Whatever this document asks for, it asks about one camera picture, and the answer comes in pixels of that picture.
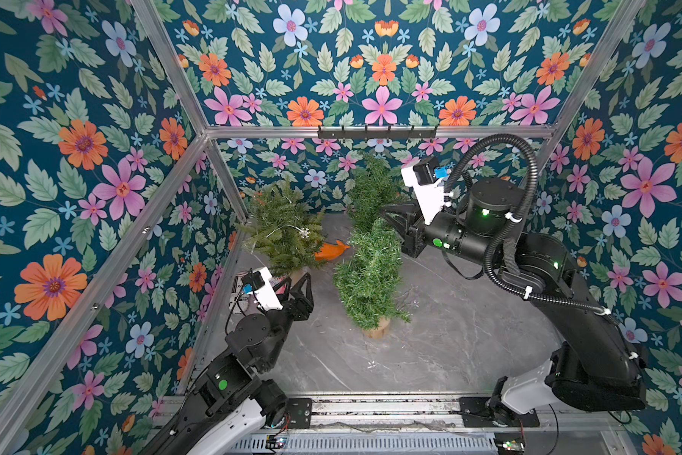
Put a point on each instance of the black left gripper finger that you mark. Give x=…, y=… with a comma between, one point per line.
x=304, y=286
x=283, y=288

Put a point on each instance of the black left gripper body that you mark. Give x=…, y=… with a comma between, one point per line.
x=294, y=305

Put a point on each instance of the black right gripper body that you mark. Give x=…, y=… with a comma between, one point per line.
x=412, y=234

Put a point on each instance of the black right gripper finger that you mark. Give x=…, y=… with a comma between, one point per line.
x=406, y=210
x=399, y=222

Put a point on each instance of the thin wire string light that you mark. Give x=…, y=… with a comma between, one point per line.
x=284, y=236

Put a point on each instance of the light green fern christmas tree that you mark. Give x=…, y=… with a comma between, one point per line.
x=279, y=204

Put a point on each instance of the dark green tree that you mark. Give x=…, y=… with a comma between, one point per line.
x=368, y=282
x=375, y=186

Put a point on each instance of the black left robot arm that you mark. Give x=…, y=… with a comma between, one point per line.
x=229, y=401

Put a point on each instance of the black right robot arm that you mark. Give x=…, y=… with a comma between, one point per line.
x=597, y=368

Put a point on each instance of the orange plush toy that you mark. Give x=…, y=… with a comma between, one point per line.
x=330, y=252

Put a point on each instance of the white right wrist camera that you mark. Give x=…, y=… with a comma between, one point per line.
x=426, y=177

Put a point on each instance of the black hook rail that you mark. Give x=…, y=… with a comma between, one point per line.
x=377, y=133

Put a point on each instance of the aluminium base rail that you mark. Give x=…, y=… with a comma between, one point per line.
x=423, y=423

